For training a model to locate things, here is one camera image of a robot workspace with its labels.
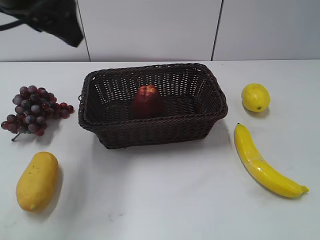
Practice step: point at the yellow banana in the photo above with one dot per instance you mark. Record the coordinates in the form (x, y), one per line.
(260, 170)

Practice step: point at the yellow mango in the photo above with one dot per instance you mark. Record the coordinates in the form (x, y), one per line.
(38, 183)

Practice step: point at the dark brown wicker basket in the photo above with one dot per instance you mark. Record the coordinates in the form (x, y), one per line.
(193, 103)

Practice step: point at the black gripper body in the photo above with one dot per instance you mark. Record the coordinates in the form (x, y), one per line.
(55, 17)

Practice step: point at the red apple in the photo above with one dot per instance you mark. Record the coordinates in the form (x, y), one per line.
(148, 103)

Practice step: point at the purple grape bunch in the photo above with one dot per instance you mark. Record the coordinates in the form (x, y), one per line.
(34, 106)

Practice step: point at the yellow lemon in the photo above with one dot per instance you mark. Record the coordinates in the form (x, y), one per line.
(255, 97)

